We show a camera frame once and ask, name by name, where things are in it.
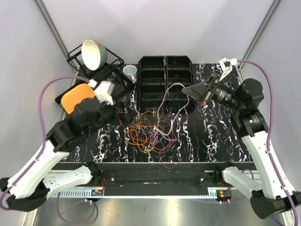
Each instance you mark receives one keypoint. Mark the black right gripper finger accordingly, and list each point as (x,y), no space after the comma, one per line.
(196,95)
(200,88)

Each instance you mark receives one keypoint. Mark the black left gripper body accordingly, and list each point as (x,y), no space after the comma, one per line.
(123,117)

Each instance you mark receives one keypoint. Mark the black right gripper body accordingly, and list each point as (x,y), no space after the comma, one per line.
(214,83)

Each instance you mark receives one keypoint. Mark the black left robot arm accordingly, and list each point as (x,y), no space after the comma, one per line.
(29,188)

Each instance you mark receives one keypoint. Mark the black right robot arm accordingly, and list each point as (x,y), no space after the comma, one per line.
(274,194)

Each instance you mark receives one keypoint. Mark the white measuring cup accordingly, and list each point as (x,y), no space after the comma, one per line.
(130,71)

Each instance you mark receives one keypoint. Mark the white and green bowl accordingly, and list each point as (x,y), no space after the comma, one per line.
(94,54)

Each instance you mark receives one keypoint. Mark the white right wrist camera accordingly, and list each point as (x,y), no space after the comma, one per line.
(227,66)

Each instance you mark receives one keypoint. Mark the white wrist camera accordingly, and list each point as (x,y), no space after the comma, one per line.
(103,91)
(227,66)

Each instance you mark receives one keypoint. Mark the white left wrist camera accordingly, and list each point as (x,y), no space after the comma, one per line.
(103,91)

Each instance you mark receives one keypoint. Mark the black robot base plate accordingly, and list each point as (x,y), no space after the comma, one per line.
(186,180)

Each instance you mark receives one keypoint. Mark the black wire dish rack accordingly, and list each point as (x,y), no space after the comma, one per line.
(110,70)

